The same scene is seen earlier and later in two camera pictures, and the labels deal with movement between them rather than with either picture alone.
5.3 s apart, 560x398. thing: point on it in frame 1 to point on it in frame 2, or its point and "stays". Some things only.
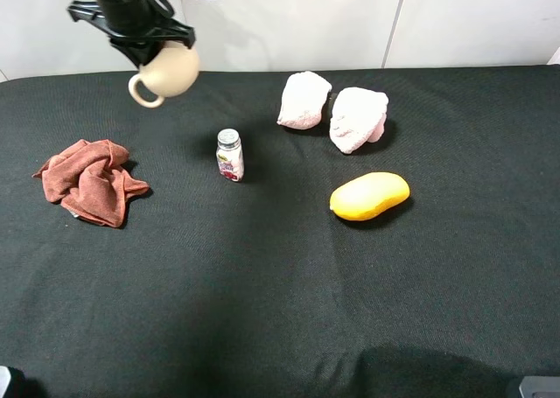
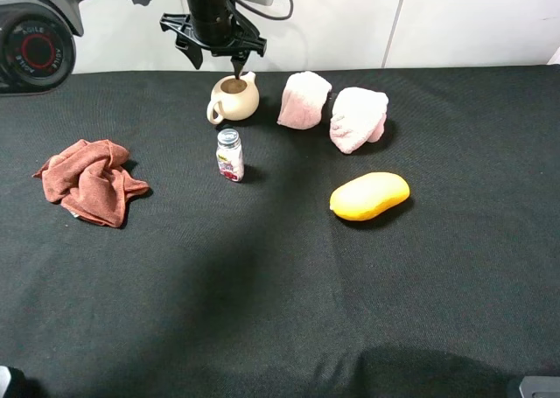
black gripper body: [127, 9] to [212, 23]
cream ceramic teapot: [172, 72] to [233, 99]
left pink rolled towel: [304, 97] stays
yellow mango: [367, 196] stays
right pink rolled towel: [358, 116] stays
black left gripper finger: [142, 45] to [195, 54]
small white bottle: [230, 156] stays
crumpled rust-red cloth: [88, 179] stays
